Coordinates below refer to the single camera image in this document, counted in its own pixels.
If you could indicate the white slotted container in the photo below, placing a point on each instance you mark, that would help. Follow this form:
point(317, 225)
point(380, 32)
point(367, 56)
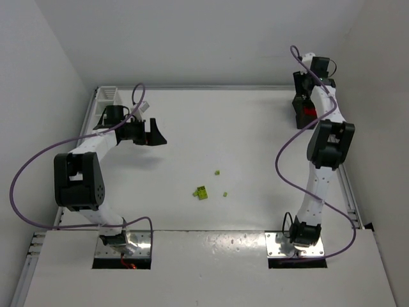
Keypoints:
point(108, 105)

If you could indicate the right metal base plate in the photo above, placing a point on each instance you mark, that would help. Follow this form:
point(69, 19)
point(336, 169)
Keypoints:
point(278, 246)

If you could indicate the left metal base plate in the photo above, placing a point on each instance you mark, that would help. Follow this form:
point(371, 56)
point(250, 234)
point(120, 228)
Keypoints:
point(138, 247)

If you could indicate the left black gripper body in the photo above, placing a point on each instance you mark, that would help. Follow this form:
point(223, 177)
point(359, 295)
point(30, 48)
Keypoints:
point(147, 133)

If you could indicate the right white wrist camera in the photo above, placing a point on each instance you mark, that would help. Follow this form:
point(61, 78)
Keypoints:
point(308, 58)

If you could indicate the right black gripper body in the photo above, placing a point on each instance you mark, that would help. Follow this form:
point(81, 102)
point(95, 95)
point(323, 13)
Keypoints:
point(302, 104)

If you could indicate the red roof lego piece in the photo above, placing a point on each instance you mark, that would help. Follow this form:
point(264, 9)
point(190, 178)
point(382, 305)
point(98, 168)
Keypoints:
point(310, 112)

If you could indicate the black slotted container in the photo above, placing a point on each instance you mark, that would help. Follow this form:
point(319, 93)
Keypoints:
point(302, 120)

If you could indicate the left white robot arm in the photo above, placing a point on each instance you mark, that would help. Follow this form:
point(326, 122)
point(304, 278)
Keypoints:
point(78, 181)

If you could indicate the metal base plate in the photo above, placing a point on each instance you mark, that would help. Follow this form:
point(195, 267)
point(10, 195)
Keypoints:
point(138, 247)
point(278, 246)

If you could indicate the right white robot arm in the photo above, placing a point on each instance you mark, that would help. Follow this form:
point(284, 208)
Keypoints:
point(327, 148)

